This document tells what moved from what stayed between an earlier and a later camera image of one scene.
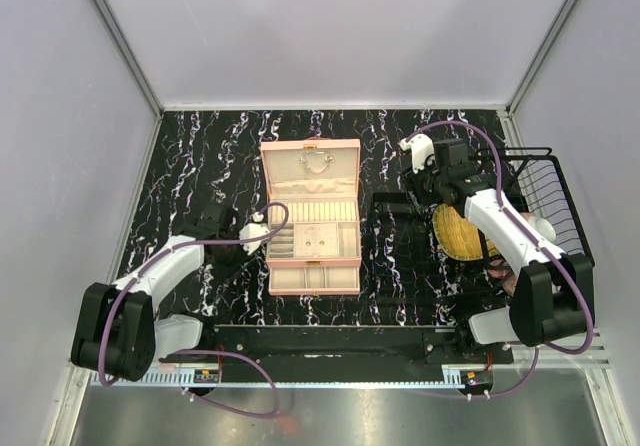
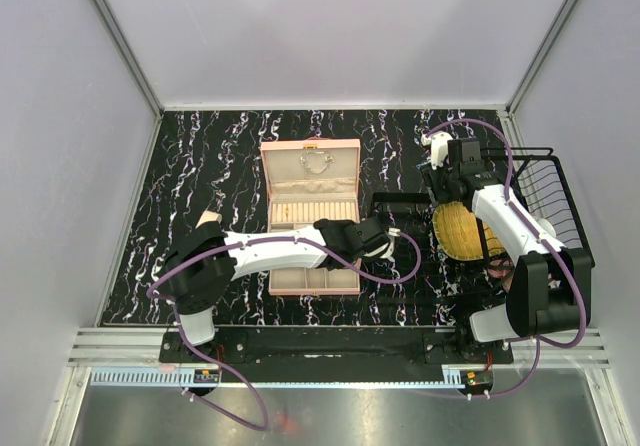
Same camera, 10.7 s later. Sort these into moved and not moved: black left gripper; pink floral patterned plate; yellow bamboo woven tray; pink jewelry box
Moved: black left gripper
Not moved: pink jewelry box; yellow bamboo woven tray; pink floral patterned plate
